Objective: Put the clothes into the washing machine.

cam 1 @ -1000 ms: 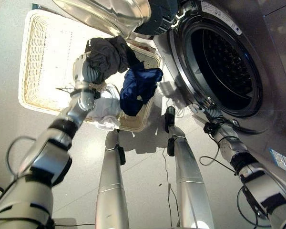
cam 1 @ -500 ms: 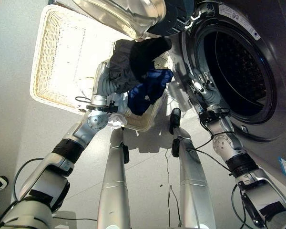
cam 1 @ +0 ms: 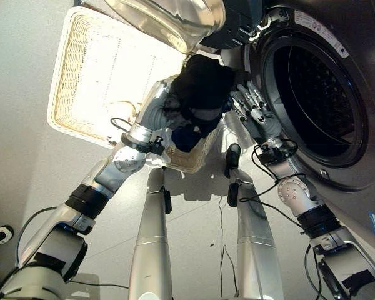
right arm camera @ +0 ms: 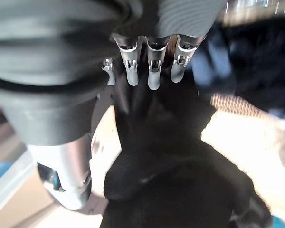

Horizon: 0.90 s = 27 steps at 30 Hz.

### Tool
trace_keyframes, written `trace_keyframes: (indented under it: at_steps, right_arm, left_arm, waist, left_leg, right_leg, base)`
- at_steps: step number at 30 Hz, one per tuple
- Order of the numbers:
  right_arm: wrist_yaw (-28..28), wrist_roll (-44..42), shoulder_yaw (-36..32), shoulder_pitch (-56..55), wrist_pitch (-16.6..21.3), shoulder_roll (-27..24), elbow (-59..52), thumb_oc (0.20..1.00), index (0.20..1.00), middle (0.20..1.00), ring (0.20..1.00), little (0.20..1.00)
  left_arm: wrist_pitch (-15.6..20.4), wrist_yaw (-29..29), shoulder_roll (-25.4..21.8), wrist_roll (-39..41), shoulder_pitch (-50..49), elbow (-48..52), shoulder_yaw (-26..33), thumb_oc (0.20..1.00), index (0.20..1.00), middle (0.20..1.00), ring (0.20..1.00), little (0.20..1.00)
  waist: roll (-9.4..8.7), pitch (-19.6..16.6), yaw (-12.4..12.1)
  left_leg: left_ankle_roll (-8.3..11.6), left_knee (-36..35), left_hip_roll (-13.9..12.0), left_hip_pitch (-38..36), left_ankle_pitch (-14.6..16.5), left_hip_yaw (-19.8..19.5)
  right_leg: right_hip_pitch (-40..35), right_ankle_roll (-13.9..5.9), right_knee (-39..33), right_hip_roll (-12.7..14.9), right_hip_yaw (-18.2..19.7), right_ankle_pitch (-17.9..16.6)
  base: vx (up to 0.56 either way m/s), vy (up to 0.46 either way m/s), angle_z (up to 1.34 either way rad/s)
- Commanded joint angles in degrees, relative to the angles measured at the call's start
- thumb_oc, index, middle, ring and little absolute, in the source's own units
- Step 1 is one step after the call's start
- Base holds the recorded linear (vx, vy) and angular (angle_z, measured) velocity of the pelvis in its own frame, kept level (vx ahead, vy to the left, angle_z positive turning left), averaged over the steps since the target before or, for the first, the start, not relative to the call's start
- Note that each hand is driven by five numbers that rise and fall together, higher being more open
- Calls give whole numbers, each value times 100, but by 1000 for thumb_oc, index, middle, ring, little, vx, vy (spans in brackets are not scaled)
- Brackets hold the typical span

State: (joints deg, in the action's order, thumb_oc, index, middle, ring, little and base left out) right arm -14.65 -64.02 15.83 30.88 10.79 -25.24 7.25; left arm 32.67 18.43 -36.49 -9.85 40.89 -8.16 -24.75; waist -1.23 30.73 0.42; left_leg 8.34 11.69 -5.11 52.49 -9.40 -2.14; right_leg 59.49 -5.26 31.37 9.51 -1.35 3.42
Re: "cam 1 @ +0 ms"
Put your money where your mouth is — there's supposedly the robot left leg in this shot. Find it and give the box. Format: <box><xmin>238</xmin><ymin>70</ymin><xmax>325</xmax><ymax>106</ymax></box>
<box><xmin>127</xmin><ymin>167</ymin><xmax>174</xmax><ymax>300</ymax></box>

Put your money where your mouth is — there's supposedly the white wicker laundry basket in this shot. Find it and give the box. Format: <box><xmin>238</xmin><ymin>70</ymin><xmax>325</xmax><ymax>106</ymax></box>
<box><xmin>46</xmin><ymin>6</ymin><xmax>226</xmax><ymax>174</ymax></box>

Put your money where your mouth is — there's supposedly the black garment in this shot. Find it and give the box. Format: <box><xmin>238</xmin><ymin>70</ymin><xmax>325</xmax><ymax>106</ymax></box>
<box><xmin>162</xmin><ymin>54</ymin><xmax>238</xmax><ymax>132</ymax></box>

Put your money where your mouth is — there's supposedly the washing machine glass door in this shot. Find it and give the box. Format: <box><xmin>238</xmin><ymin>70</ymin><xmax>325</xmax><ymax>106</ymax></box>
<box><xmin>79</xmin><ymin>0</ymin><xmax>264</xmax><ymax>54</ymax></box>

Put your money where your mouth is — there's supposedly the grey front-load washing machine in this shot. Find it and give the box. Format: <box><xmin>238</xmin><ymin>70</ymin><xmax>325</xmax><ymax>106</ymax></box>
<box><xmin>217</xmin><ymin>0</ymin><xmax>375</xmax><ymax>253</ymax></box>

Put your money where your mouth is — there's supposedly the black right upper arm cable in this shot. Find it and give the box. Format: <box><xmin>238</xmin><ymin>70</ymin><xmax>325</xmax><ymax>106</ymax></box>
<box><xmin>302</xmin><ymin>242</ymin><xmax>329</xmax><ymax>300</ymax></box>

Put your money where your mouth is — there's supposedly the black left upper arm cable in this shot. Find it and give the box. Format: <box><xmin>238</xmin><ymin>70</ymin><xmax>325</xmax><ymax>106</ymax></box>
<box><xmin>16</xmin><ymin>205</ymin><xmax>59</xmax><ymax>270</ymax></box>

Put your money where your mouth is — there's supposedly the robot right leg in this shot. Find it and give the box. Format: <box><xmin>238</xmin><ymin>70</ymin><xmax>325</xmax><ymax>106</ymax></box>
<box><xmin>223</xmin><ymin>142</ymin><xmax>285</xmax><ymax>300</ymax></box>

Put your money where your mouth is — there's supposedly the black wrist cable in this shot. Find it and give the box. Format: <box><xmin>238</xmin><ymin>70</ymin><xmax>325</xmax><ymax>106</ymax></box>
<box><xmin>110</xmin><ymin>117</ymin><xmax>134</xmax><ymax>133</ymax></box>
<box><xmin>237</xmin><ymin>138</ymin><xmax>303</xmax><ymax>221</ymax></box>

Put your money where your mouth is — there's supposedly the white label on washer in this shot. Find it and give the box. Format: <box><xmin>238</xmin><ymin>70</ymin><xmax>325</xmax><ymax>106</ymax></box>
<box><xmin>292</xmin><ymin>9</ymin><xmax>351</xmax><ymax>59</ymax></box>

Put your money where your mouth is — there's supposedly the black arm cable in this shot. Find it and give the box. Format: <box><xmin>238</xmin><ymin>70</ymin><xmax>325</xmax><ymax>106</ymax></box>
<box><xmin>302</xmin><ymin>242</ymin><xmax>329</xmax><ymax>300</ymax></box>
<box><xmin>16</xmin><ymin>205</ymin><xmax>59</xmax><ymax>270</ymax></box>

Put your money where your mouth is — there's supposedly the robot leg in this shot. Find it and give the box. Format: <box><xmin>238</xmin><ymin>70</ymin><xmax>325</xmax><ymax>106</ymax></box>
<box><xmin>223</xmin><ymin>142</ymin><xmax>285</xmax><ymax>300</ymax></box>
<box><xmin>127</xmin><ymin>167</ymin><xmax>174</xmax><ymax>300</ymax></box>

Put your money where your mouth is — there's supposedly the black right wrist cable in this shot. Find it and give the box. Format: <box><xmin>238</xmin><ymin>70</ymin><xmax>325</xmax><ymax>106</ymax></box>
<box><xmin>237</xmin><ymin>138</ymin><xmax>303</xmax><ymax>221</ymax></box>

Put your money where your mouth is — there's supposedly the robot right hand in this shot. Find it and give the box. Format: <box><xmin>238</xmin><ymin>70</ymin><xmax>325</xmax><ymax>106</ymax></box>
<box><xmin>229</xmin><ymin>80</ymin><xmax>283</xmax><ymax>146</ymax></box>

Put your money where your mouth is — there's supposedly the dark blue garment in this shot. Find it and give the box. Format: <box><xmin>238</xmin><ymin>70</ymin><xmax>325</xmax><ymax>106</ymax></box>
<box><xmin>171</xmin><ymin>120</ymin><xmax>221</xmax><ymax>154</ymax></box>

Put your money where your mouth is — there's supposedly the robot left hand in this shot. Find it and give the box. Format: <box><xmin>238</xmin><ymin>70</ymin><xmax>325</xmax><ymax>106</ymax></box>
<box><xmin>136</xmin><ymin>79</ymin><xmax>177</xmax><ymax>133</ymax></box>

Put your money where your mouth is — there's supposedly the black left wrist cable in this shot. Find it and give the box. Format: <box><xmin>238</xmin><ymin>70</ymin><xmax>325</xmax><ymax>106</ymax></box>
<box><xmin>110</xmin><ymin>117</ymin><xmax>134</xmax><ymax>133</ymax></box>

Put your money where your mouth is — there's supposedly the thin black floor cable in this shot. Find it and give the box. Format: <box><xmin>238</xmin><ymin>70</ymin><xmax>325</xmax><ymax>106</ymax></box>
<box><xmin>217</xmin><ymin>196</ymin><xmax>240</xmax><ymax>298</ymax></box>

